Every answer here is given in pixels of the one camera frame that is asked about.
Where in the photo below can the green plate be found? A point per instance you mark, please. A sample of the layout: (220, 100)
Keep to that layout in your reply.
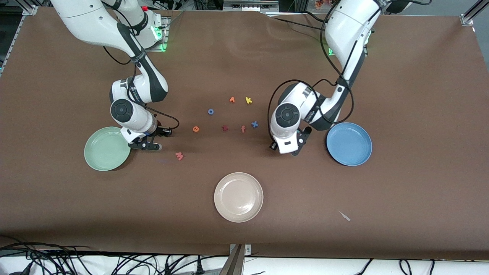
(105, 151)

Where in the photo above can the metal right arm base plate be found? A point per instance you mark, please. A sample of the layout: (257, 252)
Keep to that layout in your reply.
(165, 38)

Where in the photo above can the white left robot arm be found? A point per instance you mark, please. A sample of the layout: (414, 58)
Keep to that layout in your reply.
(347, 30)

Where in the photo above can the pink foam letter w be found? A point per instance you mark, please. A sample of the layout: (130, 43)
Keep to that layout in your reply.
(179, 156)

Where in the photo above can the grey table support strut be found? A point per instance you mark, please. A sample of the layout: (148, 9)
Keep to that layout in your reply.
(233, 265)

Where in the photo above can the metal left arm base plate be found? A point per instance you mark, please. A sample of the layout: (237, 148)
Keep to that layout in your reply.
(331, 53)

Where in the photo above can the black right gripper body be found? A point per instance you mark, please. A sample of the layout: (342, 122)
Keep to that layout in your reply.
(159, 131)

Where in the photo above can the grey metal frame bar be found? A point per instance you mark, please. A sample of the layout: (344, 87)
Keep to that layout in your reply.
(250, 5)

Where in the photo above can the small white paper scrap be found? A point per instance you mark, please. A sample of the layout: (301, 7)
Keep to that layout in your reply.
(345, 217)

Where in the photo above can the aluminium frame profile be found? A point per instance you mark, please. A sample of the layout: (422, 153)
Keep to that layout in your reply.
(29, 10)
(467, 20)

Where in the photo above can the blue plate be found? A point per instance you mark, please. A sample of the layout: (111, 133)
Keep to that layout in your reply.
(349, 144)

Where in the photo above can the metal table edge bracket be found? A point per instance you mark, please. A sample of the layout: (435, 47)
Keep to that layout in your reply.
(247, 250)

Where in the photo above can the beige plate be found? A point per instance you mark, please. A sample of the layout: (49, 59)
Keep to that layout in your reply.
(238, 197)

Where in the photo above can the orange patterned object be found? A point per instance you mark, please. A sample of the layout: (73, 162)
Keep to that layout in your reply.
(323, 4)

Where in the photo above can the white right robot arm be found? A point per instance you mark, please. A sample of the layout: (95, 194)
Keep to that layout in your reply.
(88, 19)

